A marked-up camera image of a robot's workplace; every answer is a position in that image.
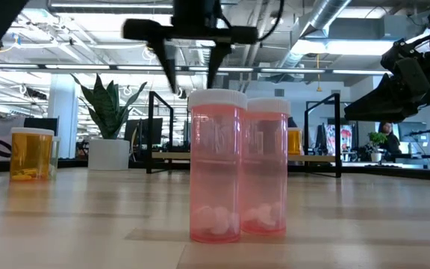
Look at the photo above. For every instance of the wooden shelf with black legs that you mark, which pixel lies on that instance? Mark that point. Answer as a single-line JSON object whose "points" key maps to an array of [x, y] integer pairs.
{"points": [[170, 155]]}

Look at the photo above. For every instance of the orange pill bottle white cap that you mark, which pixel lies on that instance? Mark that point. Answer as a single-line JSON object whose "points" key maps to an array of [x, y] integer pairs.
{"points": [[295, 143], [32, 157]]}

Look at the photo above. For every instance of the dark desk monitor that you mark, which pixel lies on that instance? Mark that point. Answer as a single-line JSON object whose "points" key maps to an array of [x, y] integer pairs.
{"points": [[140, 130]]}

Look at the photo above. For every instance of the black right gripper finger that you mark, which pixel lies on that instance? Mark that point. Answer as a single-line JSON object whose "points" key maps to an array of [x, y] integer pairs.
{"points": [[383, 106]]}

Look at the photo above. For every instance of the pink pill bottle white cap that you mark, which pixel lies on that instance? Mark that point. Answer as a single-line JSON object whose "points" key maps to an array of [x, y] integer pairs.
{"points": [[217, 168], [271, 168]]}

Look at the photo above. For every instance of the black partition panel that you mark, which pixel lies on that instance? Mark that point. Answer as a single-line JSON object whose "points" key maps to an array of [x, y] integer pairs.
{"points": [[41, 123]]}

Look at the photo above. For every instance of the small potted plant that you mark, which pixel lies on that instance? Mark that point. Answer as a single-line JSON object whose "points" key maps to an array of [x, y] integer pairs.
{"points": [[376, 139]]}

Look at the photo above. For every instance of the black metal rack frame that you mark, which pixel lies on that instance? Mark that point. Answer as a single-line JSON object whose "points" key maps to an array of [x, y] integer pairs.
{"points": [[356, 123]]}

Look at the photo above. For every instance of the colourful wall poster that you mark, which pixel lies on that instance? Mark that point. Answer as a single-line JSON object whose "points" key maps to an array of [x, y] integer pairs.
{"points": [[343, 136]]}

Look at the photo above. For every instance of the black aluminium table frame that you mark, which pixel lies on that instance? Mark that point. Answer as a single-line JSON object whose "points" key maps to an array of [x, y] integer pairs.
{"points": [[69, 163]]}

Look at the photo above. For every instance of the ceiling light strip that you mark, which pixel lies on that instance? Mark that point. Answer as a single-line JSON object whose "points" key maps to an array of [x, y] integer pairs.
{"points": [[360, 71], [136, 68]]}

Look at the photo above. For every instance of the white hanging cloth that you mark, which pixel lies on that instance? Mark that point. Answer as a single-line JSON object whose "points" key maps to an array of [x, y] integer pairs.
{"points": [[2, 125]]}

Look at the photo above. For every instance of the person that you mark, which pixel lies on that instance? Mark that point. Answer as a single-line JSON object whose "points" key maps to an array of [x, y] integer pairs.
{"points": [[390, 140]]}

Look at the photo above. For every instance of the grey wall monitor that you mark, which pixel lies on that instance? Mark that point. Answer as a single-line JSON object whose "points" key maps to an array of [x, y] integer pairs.
{"points": [[413, 132]]}

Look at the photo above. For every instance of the snake plant in white pot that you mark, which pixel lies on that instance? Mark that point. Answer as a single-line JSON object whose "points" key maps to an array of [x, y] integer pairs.
{"points": [[108, 155]]}

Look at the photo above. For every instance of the large ceiling light panel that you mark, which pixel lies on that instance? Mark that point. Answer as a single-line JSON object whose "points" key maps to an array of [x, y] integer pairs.
{"points": [[349, 48]]}

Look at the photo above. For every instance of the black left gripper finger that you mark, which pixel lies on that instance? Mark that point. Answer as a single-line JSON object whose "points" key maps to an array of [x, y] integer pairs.
{"points": [[166, 63], [217, 61]]}

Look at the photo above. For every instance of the white building column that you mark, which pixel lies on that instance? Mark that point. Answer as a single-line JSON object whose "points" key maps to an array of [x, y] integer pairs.
{"points": [[63, 127]]}

